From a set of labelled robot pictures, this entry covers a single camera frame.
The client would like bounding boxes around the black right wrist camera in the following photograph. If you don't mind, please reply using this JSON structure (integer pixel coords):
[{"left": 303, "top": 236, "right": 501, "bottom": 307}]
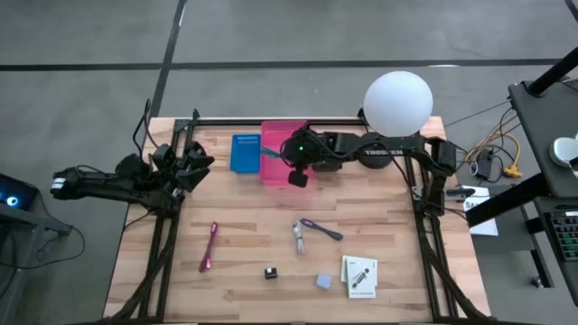
[{"left": 287, "top": 167, "right": 311, "bottom": 189}]

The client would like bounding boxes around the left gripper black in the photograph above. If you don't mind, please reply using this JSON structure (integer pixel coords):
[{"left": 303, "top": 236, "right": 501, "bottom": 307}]
[{"left": 151, "top": 141, "right": 216, "bottom": 193}]

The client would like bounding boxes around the black marker-like object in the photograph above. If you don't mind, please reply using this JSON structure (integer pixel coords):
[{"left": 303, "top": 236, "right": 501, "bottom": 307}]
[{"left": 446, "top": 187, "right": 476, "bottom": 200}]

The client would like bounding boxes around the black power adapter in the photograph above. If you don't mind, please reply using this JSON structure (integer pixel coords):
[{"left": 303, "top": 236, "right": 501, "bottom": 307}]
[{"left": 473, "top": 148, "right": 496, "bottom": 180}]

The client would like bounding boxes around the black floor cable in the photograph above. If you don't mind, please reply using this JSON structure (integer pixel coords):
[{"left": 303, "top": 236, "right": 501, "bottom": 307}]
[{"left": 8, "top": 225, "right": 86, "bottom": 271}]

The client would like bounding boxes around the white rounded device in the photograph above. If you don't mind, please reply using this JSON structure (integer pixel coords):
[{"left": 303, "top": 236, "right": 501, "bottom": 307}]
[{"left": 549, "top": 134, "right": 578, "bottom": 168}]

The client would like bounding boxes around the blue plastic bin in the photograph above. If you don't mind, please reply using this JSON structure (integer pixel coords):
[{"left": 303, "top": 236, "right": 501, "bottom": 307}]
[{"left": 229, "top": 134, "right": 262, "bottom": 174}]

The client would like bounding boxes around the black device blue light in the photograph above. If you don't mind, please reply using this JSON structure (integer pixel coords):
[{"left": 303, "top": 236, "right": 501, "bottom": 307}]
[{"left": 0, "top": 173, "right": 40, "bottom": 211}]

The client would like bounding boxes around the purple pen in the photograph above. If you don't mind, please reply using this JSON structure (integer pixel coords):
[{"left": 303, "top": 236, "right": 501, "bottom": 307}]
[{"left": 300, "top": 218, "right": 344, "bottom": 242}]

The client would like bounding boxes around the black aluminium table frame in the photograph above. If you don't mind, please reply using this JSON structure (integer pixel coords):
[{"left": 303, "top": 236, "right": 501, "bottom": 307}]
[{"left": 103, "top": 107, "right": 493, "bottom": 324}]

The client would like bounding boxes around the yellow cable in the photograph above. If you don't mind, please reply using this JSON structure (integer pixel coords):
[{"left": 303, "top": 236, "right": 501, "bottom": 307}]
[{"left": 464, "top": 130, "right": 524, "bottom": 179}]

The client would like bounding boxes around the pink pen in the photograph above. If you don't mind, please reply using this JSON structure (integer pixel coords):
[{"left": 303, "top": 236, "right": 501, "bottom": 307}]
[{"left": 199, "top": 221, "right": 219, "bottom": 274}]

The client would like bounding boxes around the backlit keyboard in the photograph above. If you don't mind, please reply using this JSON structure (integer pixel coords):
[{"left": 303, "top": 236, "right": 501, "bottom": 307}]
[{"left": 544, "top": 209, "right": 578, "bottom": 263}]

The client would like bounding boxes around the black equipment cart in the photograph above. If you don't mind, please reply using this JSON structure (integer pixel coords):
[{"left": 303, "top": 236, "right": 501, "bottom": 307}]
[{"left": 464, "top": 47, "right": 578, "bottom": 308}]

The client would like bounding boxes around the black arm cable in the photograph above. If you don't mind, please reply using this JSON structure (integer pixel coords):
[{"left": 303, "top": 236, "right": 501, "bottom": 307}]
[{"left": 132, "top": 97, "right": 157, "bottom": 154}]

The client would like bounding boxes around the pink plastic bin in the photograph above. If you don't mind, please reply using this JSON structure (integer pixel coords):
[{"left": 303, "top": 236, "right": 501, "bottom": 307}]
[{"left": 260, "top": 119, "right": 312, "bottom": 187}]

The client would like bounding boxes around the white globe lamp black base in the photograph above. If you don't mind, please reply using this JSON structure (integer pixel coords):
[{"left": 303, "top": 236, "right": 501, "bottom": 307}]
[{"left": 359, "top": 70, "right": 434, "bottom": 170}]

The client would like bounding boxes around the grey metal stand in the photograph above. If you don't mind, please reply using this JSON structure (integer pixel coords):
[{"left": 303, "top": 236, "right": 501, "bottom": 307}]
[{"left": 0, "top": 202, "right": 73, "bottom": 325}]

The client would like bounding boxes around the white manual booklet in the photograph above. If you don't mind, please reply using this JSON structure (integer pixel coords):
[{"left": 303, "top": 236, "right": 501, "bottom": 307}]
[
  {"left": 340, "top": 255, "right": 378, "bottom": 285},
  {"left": 346, "top": 259, "right": 378, "bottom": 300}
]

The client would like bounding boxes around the white paper sheet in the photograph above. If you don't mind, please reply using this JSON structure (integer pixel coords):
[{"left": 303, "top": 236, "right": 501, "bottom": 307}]
[{"left": 462, "top": 185, "right": 499, "bottom": 237}]

